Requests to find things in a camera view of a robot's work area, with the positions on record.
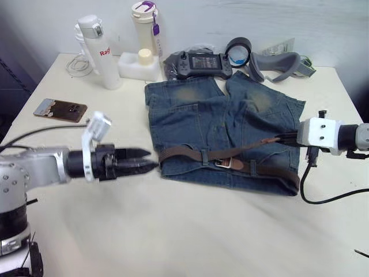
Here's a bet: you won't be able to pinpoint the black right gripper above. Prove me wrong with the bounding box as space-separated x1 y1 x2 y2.
275 130 301 148

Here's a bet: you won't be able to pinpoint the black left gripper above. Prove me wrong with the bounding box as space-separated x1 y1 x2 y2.
91 143 160 182

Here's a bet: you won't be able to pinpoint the brown braided belt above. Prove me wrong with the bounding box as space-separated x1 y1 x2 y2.
157 135 302 196

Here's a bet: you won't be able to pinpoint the blue denim shorts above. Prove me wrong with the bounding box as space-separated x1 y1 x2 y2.
144 71 307 197

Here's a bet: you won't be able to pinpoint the grey headset face pad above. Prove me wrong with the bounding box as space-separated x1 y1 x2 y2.
247 51 301 84

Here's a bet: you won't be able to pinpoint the brown smartphone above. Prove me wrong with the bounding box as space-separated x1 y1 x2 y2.
32 98 88 125

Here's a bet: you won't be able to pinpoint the clear plastic packet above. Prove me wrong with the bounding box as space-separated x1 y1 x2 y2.
260 37 296 56

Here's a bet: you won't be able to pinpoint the white foam block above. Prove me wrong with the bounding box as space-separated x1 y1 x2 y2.
117 51 161 82

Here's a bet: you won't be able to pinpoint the clear bag with black contents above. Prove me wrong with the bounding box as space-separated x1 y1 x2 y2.
163 43 220 82

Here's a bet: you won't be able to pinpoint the grey tape roll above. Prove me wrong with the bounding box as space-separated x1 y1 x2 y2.
224 36 253 69

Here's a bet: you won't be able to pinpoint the cream round cap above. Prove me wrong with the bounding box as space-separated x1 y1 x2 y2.
137 48 153 66

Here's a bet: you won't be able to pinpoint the white bottle with red print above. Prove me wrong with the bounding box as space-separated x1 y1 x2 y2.
77 15 123 91

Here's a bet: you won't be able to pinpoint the dark grey handheld game console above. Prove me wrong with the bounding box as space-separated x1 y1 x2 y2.
175 51 234 81

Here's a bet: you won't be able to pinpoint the cream bottle with purple lid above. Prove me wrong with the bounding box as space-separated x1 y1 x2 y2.
130 1 163 59

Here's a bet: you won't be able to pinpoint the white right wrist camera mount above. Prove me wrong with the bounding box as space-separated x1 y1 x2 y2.
296 116 344 157

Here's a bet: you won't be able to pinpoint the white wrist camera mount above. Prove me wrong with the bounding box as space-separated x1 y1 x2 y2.
81 110 112 183
296 116 344 157

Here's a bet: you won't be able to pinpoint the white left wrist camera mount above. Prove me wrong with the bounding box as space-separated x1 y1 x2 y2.
81 110 112 183

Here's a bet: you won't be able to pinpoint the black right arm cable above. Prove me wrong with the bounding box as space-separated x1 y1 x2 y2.
300 145 369 206

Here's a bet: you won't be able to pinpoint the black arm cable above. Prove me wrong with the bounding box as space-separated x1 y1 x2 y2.
300 145 369 206
0 122 89 148

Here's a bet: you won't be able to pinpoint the grey strap with green trim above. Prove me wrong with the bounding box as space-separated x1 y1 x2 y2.
296 55 317 78

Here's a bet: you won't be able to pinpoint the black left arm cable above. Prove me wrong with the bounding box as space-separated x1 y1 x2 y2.
0 122 89 148

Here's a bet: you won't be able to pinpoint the white coiled cable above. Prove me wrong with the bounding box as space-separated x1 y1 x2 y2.
66 24 95 78

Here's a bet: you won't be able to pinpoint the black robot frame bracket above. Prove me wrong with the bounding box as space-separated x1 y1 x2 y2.
0 238 44 277

